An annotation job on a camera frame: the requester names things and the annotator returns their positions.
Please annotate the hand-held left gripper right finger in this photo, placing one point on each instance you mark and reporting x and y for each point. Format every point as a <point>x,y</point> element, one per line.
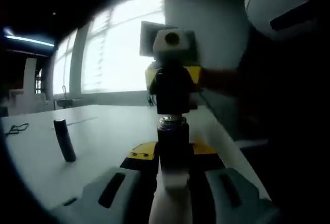
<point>227,193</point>

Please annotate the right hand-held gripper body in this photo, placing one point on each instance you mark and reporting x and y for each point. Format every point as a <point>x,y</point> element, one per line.
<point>161,46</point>

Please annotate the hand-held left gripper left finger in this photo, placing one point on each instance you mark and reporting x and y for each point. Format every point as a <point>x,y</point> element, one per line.
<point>116,190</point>

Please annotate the tall black bottle cap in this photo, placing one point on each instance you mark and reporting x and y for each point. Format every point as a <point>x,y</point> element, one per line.
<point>174,92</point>

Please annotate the small dark cosmetic bottle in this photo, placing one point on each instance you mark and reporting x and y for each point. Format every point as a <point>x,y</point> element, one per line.
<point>67,146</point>

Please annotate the tall dark cosmetic bottle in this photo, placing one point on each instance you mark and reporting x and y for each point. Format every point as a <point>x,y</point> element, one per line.
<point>174,151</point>

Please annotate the window with blinds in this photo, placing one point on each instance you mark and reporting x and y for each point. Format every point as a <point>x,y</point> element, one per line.
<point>116,53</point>

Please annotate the white table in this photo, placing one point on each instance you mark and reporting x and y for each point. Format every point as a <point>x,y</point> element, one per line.
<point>103,136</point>

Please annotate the sink faucet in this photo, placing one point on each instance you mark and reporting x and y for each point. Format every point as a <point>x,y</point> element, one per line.
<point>64,92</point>

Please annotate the white worn chest device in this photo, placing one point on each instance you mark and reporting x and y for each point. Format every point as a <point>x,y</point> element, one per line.
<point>270,7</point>

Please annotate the ceiling light strip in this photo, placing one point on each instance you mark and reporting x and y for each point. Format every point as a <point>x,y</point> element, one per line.
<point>28,38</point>

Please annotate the black wall monitor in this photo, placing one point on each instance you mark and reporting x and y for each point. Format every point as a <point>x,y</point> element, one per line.
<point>147,40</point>

